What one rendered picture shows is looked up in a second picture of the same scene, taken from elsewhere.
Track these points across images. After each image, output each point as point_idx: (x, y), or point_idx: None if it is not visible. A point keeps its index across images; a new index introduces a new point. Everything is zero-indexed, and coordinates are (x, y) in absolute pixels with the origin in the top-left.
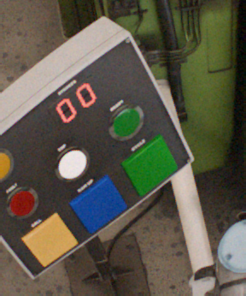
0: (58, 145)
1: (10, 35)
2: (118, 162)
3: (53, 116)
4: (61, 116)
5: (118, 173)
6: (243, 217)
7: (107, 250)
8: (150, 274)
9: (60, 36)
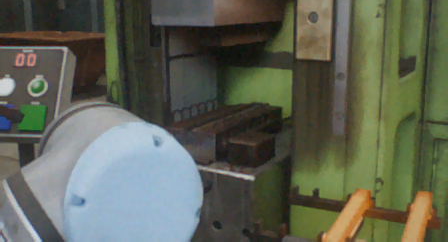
0: (6, 73)
1: None
2: (22, 104)
3: (14, 58)
4: (16, 60)
5: (18, 109)
6: (14, 108)
7: None
8: None
9: None
